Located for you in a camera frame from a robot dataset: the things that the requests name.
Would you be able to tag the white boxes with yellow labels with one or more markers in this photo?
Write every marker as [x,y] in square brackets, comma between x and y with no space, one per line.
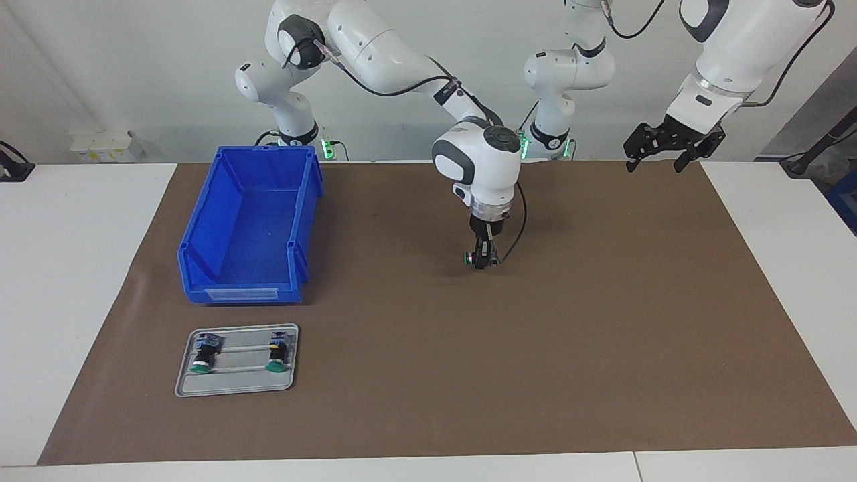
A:
[100,144]

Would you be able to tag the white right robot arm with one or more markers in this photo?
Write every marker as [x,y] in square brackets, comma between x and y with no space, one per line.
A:
[388,53]

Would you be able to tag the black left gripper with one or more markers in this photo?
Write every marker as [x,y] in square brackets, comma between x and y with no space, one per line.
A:
[686,137]

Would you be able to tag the black stand with pole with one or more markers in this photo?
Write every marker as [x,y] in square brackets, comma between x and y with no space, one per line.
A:
[800,164]

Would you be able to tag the green push button yellow mark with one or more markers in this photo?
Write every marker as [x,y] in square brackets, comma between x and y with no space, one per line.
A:
[276,351]

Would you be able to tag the green push button switch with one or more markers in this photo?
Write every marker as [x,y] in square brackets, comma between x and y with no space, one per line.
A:
[470,257]

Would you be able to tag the brown table mat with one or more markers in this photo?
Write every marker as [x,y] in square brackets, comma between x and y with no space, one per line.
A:
[502,348]

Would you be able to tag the green push button blue base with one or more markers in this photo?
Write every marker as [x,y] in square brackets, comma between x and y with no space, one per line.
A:
[203,351]

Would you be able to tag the blue crate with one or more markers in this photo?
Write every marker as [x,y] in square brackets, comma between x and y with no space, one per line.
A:
[845,201]

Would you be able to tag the grey metal tray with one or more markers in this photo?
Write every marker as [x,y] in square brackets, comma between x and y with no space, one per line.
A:
[234,385]

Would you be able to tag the black clamp mount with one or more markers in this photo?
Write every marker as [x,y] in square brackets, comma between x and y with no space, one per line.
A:
[13,171]

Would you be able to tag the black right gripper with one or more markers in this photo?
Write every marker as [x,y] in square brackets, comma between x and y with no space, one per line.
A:
[485,229]

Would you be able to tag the blue plastic storage bin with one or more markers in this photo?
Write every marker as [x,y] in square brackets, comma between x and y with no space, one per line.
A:
[254,241]

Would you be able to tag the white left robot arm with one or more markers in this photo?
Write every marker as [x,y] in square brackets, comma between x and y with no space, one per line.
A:
[750,40]

